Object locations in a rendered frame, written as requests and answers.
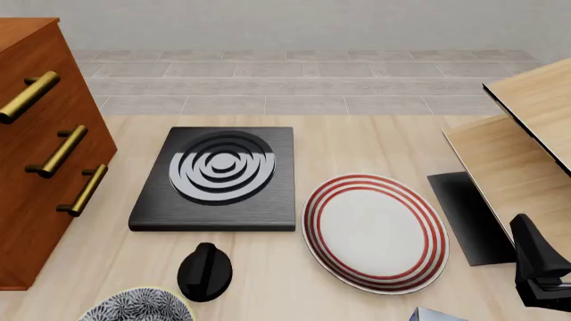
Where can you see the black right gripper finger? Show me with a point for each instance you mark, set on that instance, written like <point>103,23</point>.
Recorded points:
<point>533,250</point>

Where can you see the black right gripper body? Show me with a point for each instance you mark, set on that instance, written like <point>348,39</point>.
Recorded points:
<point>546,291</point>

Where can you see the wooden cabinet drawer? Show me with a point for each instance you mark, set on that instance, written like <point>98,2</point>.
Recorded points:
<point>44,53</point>
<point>40,240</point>
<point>76,107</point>

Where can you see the red-brown wooden cabinet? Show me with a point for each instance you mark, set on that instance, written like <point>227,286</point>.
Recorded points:
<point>27,234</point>

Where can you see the pale wooden shelf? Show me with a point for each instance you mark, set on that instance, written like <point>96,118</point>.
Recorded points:
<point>513,157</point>

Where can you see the pale blue-white carton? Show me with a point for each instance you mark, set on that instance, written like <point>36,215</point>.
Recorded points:
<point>428,316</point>

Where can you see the white plate with red rings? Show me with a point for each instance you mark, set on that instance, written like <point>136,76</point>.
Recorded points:
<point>372,234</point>

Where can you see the round black stove knob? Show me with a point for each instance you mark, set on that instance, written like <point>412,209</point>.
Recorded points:
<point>203,277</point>

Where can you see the flat black stove plate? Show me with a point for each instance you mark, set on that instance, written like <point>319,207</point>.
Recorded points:
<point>151,207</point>

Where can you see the black-white patterned bowl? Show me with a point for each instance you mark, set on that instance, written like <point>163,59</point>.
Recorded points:
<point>134,306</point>

